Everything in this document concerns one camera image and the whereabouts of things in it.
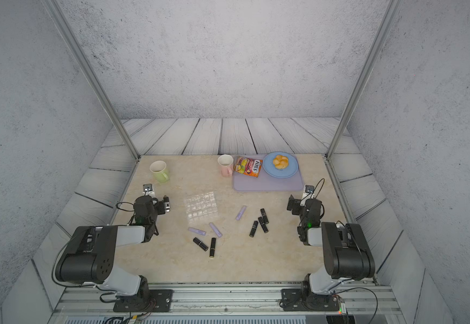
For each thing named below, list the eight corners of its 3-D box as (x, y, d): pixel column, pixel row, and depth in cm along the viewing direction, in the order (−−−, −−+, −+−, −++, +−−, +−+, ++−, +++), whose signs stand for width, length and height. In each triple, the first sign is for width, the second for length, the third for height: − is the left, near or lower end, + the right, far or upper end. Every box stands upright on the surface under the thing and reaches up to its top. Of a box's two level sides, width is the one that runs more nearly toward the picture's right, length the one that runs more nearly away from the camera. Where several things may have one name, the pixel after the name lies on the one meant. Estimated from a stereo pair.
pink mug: (218, 181, 109) (216, 169, 102) (219, 166, 116) (218, 154, 109) (232, 181, 109) (231, 169, 102) (233, 166, 116) (232, 154, 109)
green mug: (156, 188, 108) (150, 176, 101) (156, 173, 115) (150, 161, 107) (170, 185, 109) (165, 173, 102) (169, 170, 116) (164, 158, 109)
